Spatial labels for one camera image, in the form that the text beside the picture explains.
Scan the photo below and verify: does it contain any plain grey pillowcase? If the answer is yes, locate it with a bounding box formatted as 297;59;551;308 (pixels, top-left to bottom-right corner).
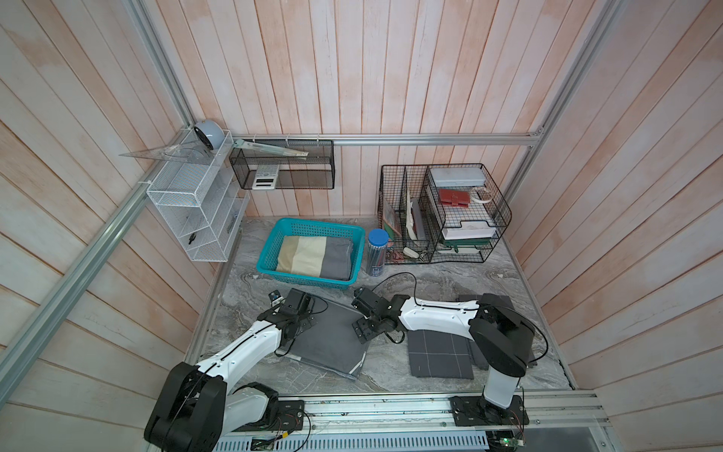
278;297;369;380

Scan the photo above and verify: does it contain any dark grey checked pillowcase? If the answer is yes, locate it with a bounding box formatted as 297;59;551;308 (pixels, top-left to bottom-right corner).
458;293;536;377
407;331;474;380

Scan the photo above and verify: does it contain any grey round tape roll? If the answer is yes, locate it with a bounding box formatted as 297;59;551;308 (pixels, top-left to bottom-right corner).
193;120;225;152

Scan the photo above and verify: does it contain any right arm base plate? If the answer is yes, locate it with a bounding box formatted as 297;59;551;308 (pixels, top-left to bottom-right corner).
449;395;529;427

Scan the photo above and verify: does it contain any black wire desk organizer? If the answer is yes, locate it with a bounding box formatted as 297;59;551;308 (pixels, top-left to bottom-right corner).
378;163;512;265

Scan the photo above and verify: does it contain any clear triangle ruler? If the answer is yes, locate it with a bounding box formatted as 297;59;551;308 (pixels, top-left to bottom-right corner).
122;141;215;165

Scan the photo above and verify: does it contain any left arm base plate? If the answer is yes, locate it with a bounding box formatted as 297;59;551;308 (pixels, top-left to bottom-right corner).
233;400;305;433

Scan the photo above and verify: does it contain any white tape roll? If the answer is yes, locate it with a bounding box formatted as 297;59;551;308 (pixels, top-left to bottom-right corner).
469;186;493;205

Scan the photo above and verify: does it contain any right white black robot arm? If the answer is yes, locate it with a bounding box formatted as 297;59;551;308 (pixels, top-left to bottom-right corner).
352;288;538;409

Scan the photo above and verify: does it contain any white wire wall shelf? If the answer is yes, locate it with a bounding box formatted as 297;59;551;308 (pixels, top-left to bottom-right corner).
147;130;249;263

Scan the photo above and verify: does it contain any black wire wall basket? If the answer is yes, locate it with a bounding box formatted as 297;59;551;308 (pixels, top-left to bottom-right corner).
229;139;336;190

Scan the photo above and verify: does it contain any beige grey striped pillowcase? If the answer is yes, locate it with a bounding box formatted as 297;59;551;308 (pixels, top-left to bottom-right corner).
275;235;353;281

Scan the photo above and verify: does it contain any white calculator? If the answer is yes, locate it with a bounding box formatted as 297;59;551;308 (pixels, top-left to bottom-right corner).
252;165;280;190

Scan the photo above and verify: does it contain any white book stack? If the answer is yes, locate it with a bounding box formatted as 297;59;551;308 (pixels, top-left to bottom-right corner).
442;220;497;240

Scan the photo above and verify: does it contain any teal plastic basket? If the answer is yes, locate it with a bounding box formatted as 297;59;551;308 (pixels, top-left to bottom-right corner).
256;218;366;290

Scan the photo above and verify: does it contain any red wallet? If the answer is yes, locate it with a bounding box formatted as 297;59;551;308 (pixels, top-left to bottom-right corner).
439;188;471;208

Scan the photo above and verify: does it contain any aluminium mounting rail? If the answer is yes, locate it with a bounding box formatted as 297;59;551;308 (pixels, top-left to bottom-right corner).
143;391;614;439

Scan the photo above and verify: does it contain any blue lid pen cup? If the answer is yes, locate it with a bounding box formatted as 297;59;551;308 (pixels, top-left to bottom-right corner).
365;229;390;277

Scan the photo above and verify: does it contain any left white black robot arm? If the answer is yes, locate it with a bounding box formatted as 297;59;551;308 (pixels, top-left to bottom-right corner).
143;289;318;451

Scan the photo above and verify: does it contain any white pencil case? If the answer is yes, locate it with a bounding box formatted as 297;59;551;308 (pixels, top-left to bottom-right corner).
430;167;487;188

